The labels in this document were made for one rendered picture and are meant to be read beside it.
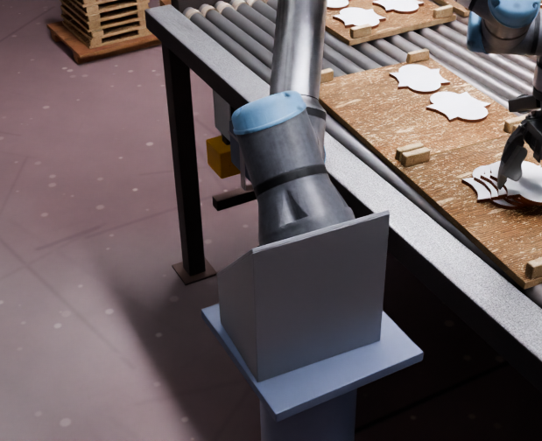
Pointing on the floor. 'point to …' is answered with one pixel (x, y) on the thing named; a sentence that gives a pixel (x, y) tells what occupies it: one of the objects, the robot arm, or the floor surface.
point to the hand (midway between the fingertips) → (531, 180)
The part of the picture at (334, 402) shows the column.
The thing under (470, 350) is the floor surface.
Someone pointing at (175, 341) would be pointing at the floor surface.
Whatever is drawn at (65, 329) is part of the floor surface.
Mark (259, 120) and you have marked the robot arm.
